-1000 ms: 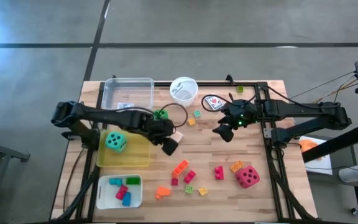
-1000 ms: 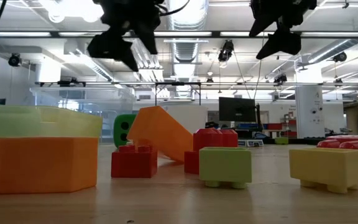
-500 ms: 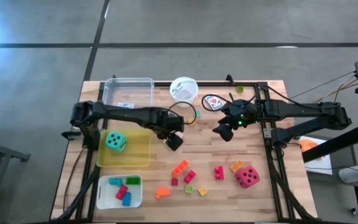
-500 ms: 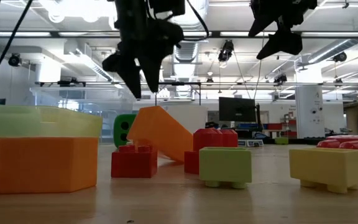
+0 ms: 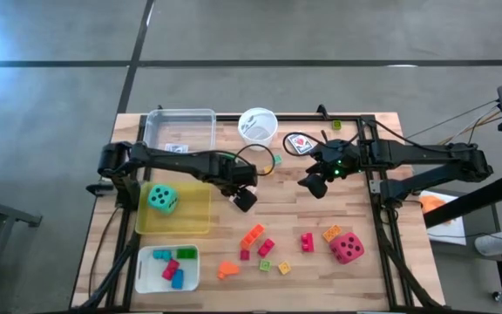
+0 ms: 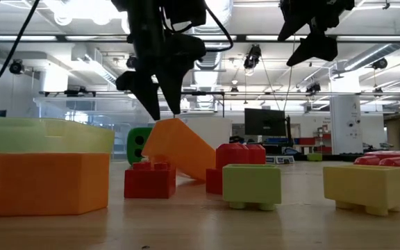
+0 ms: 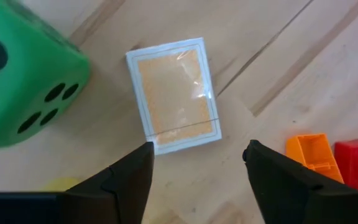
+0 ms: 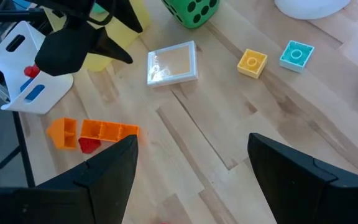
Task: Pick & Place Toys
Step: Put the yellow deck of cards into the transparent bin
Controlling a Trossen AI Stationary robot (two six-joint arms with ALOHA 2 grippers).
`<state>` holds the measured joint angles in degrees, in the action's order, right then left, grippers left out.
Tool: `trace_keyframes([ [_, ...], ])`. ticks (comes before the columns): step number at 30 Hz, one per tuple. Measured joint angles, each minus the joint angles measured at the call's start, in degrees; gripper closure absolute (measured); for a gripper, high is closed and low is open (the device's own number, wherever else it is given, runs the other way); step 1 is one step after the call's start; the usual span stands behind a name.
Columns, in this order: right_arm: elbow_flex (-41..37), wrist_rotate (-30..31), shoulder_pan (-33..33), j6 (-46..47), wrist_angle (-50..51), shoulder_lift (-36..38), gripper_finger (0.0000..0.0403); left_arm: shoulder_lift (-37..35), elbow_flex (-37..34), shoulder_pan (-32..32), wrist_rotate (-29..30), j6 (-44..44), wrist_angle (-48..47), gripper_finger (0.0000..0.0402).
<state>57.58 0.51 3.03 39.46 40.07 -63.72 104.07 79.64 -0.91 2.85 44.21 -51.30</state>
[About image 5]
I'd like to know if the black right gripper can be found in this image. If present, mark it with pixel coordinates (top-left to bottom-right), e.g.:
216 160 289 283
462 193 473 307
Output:
297 139 363 201

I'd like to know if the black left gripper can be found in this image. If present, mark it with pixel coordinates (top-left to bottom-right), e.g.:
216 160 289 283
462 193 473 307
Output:
209 154 260 214

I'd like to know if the long orange toy brick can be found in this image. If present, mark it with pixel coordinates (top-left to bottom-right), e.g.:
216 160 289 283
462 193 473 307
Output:
240 223 267 251

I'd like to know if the yellow-orange toy brick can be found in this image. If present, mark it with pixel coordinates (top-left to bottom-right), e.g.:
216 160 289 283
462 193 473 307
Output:
322 223 343 243

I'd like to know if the red foam die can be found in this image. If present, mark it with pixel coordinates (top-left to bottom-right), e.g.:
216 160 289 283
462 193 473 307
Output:
329 231 365 265

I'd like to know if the teal foam die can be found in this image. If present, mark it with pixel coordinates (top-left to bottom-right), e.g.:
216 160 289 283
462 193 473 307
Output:
146 183 180 215

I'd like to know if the blue white playing card box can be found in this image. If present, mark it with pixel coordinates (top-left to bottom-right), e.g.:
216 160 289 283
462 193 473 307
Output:
163 142 190 154

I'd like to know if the playing card box with heart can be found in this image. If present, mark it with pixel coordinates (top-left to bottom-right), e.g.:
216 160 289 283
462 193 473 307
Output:
286 133 314 154

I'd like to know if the yellow translucent plastic tray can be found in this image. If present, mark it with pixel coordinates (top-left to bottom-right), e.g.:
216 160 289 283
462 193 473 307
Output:
135 181 213 236

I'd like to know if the white translucent plastic cup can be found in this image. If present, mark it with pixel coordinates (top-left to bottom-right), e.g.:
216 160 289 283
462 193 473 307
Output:
237 106 279 152

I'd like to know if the orange wedge toy brick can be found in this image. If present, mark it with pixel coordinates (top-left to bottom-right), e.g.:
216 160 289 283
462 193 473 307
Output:
217 260 241 281

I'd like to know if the clear plastic container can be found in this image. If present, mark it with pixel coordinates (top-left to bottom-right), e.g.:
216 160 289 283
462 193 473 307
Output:
142 108 217 154

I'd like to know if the orange object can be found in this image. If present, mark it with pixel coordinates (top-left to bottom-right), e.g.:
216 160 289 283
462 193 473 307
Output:
419 195 452 215

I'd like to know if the white plastic bin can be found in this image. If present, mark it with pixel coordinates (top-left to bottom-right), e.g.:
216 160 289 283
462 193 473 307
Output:
134 243 201 295

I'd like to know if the white paper sheet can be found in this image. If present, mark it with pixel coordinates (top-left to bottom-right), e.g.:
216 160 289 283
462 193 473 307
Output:
419 189 468 247

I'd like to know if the black diagonal bar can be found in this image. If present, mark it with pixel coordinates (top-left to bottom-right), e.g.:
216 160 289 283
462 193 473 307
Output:
423 172 502 229

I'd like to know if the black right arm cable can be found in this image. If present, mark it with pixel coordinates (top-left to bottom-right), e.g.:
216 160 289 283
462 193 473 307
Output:
282 117 478 154

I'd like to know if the black aluminium table frame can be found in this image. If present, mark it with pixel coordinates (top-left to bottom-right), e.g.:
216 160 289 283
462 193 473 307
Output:
76 104 448 313

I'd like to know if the bundle of thin wires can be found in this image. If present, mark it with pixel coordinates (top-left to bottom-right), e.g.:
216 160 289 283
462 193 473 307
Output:
403 99 502 158

